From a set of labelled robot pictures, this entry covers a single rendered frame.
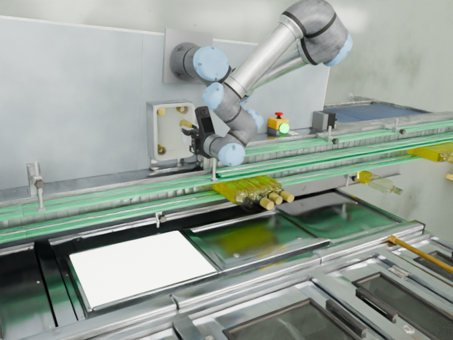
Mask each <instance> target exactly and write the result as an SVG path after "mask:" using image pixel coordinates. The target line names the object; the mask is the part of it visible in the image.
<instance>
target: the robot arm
mask: <svg viewBox="0 0 453 340"><path fill-rule="evenodd" d="M297 39H298V40H297ZM296 40H297V41H296ZM295 41H296V42H295ZM352 45H353V40H352V38H351V36H350V34H349V31H348V30H347V29H346V28H345V27H344V24H343V23H342V22H341V20H340V18H339V17H338V15H337V14H336V12H335V11H334V8H333V7H332V6H331V5H330V4H329V3H328V2H327V1H325V0H300V1H298V2H296V3H294V4H292V5H291V6H289V7H288V8H287V9H285V10H284V11H283V13H282V14H281V15H280V16H279V23H277V25H275V27H273V29H272V30H271V31H270V32H269V33H268V34H267V35H266V36H265V37H264V39H263V40H262V41H261V42H260V43H259V44H258V45H257V47H256V48H255V49H254V50H253V51H252V52H251V53H250V54H249V55H248V56H247V57H246V58H245V59H244V60H243V61H242V63H241V64H240V65H239V66H238V67H236V68H234V69H233V68H232V67H231V66H230V65H229V64H228V62H229V61H228V58H227V56H226V55H225V53H224V52H223V51H222V50H220V49H218V48H216V47H211V46H206V47H199V46H198V45H196V44H194V43H192V42H183V43H180V44H178V45H177V46H176V47H175V48H174V49H173V50H172V52H171V55H170V59H169V65H170V69H171V71H172V73H173V75H174V76H175V77H176V78H178V79H179V80H181V81H184V82H192V81H195V80H197V79H200V80H201V81H202V82H203V83H204V84H205V85H206V86H207V89H205V91H204V93H203V96H202V99H203V102H204V103H205V104H206V105H207V106H202V107H197V108H196V109H195V110H194V111H195V116H196V119H197V121H198V125H196V124H192V128H193V129H192V128H189V127H186V126H184V125H182V126H181V127H180V130H181V132H182V136H183V142H184V143H186V142H187V139H191V146H190V145H189V151H190V152H192V151H191V148H193V150H194V152H192V153H193V154H195V155H198V154H200V155H202V156H203V157H206V158H207V159H211V158H215V159H217V160H219V161H220V162H221V163H223V164H225V165H228V166H230V167H236V166H238V165H240V164H241V163H242V162H243V160H244V157H245V150H244V149H245V147H246V146H247V145H248V143H249V142H250V141H251V139H252V138H253V137H254V136H255V134H256V133H258V131H259V129H260V128H261V126H262V125H263V123H264V120H263V118H262V116H261V115H260V114H258V113H257V112H256V111H254V110H253V109H250V108H247V109H246V110H245V109H244V108H243V107H242V106H243V105H245V103H247V102H248V101H249V100H250V98H251V96H252V94H253V93H254V90H255V89H256V88H258V87H260V86H262V85H264V84H267V83H269V82H271V81H273V80H275V79H277V78H279V77H281V76H284V75H286V74H288V73H290V72H293V71H295V70H296V69H299V68H300V67H303V66H305V65H307V64H311V65H313V66H315V65H318V64H320V63H323V64H324V65H325V66H328V67H331V66H333V65H336V64H338V63H340V62H341V61H342V60H343V59H344V58H345V57H346V56H347V55H348V53H349V52H350V50H351V48H352ZM209 109H210V110H211V111H213V112H214V113H215V114H216V115H217V116H218V117H219V118H220V119H221V120H222V121H223V122H224V123H225V124H226V125H227V126H228V127H229V128H230V130H229V131H228V132H227V133H226V136H225V137H222V136H219V135H218V134H215V131H214V126H213V123H212V119H211V116H210V112H209ZM197 151H199V152H198V153H197Z"/></svg>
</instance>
